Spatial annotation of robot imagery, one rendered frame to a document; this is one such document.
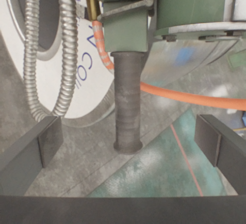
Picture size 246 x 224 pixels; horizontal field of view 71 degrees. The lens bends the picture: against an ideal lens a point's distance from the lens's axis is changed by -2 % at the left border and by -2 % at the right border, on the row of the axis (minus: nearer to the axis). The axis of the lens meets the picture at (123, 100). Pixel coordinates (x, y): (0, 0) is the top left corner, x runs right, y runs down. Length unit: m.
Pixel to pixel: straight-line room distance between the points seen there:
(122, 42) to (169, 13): 0.06
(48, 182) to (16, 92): 0.69
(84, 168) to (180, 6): 1.48
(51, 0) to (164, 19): 1.06
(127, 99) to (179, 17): 0.11
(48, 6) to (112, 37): 0.99
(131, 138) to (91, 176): 1.38
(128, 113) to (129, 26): 0.10
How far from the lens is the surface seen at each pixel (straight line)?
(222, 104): 0.25
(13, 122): 1.44
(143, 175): 1.96
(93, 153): 1.61
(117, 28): 0.22
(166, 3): 0.19
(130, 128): 0.23
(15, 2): 1.13
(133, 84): 0.22
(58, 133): 0.16
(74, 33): 0.23
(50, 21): 1.16
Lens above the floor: 1.41
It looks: 49 degrees down
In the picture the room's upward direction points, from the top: 69 degrees clockwise
